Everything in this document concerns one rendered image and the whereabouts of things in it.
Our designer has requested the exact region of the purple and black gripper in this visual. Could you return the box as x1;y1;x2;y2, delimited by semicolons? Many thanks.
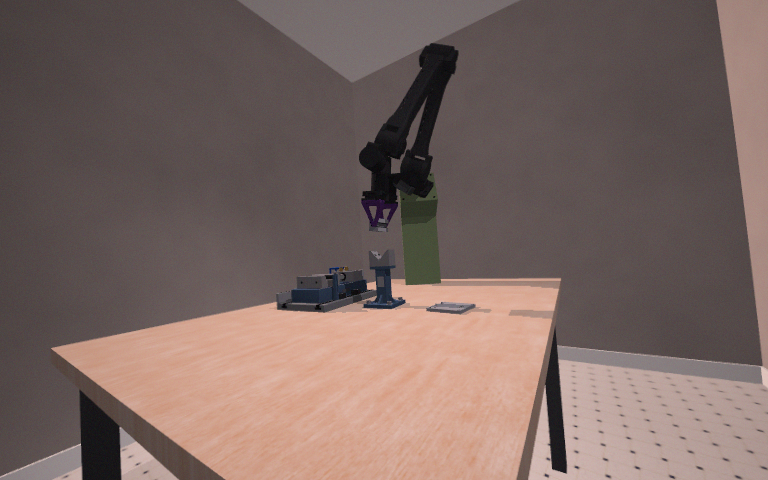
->
361;173;398;227

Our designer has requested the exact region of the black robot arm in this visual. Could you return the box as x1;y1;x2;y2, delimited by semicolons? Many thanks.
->
359;43;458;198

